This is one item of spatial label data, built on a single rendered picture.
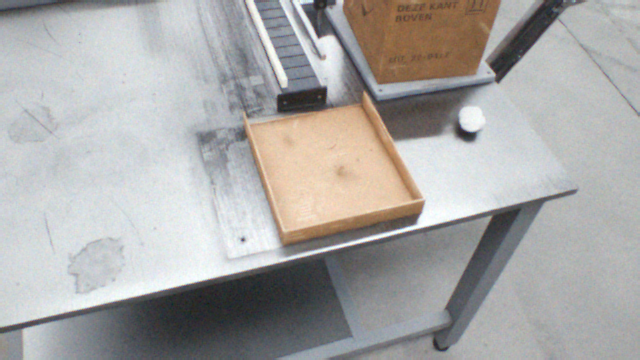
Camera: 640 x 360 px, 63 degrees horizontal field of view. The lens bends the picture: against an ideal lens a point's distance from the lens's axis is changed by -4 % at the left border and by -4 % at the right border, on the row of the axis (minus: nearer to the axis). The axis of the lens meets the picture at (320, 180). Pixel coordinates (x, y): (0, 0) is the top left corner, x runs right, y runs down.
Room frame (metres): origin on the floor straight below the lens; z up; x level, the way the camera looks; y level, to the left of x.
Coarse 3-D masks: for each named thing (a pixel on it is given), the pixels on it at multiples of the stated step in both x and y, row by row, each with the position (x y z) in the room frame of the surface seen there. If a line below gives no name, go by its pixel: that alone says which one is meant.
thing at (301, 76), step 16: (256, 0) 1.17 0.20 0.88; (272, 0) 1.17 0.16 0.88; (272, 16) 1.10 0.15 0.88; (272, 32) 1.04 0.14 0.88; (288, 32) 1.04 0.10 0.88; (288, 48) 0.98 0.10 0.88; (288, 64) 0.93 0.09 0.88; (304, 64) 0.93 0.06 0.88; (288, 80) 0.87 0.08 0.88; (304, 80) 0.88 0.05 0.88
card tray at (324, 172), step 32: (256, 128) 0.77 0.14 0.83; (288, 128) 0.78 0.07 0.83; (320, 128) 0.79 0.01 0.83; (352, 128) 0.80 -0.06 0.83; (384, 128) 0.77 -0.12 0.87; (256, 160) 0.67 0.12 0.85; (288, 160) 0.69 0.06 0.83; (320, 160) 0.70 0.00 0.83; (352, 160) 0.71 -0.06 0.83; (384, 160) 0.71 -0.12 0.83; (288, 192) 0.61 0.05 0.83; (320, 192) 0.62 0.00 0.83; (352, 192) 0.63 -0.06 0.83; (384, 192) 0.63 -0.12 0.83; (416, 192) 0.62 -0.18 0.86; (288, 224) 0.54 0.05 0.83; (320, 224) 0.52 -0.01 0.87; (352, 224) 0.55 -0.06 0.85
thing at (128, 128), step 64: (128, 0) 1.20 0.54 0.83; (192, 0) 1.22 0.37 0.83; (0, 64) 0.91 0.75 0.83; (64, 64) 0.92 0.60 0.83; (128, 64) 0.94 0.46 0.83; (192, 64) 0.96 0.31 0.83; (256, 64) 0.98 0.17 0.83; (320, 64) 1.00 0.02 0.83; (0, 128) 0.71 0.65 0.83; (64, 128) 0.73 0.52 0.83; (128, 128) 0.74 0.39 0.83; (192, 128) 0.76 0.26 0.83; (448, 128) 0.83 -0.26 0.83; (512, 128) 0.85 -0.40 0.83; (0, 192) 0.55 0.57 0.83; (64, 192) 0.57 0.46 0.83; (128, 192) 0.58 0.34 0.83; (192, 192) 0.60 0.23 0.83; (256, 192) 0.61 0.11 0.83; (448, 192) 0.65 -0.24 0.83; (512, 192) 0.67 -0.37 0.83; (0, 256) 0.42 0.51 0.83; (64, 256) 0.44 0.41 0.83; (128, 256) 0.45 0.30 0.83; (192, 256) 0.46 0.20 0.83; (256, 256) 0.47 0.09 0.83; (320, 256) 0.49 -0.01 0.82; (0, 320) 0.31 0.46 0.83
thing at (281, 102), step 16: (240, 0) 1.16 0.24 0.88; (240, 16) 1.16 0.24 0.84; (288, 16) 1.11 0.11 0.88; (256, 32) 1.04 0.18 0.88; (256, 48) 0.99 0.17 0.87; (304, 48) 0.99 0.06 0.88; (272, 80) 0.87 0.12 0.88; (320, 80) 0.88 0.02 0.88; (272, 96) 0.86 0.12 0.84; (288, 96) 0.83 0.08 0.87; (304, 96) 0.85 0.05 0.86; (320, 96) 0.86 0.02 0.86
